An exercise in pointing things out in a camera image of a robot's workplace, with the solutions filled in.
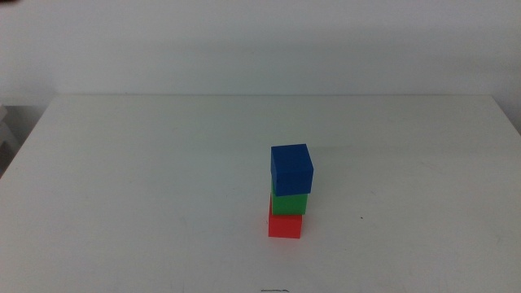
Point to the blue cube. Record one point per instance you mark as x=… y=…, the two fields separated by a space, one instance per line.
x=292 y=169

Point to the green cube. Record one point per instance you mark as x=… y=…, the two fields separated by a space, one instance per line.
x=290 y=204

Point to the red cube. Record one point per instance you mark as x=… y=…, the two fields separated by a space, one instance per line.
x=285 y=227

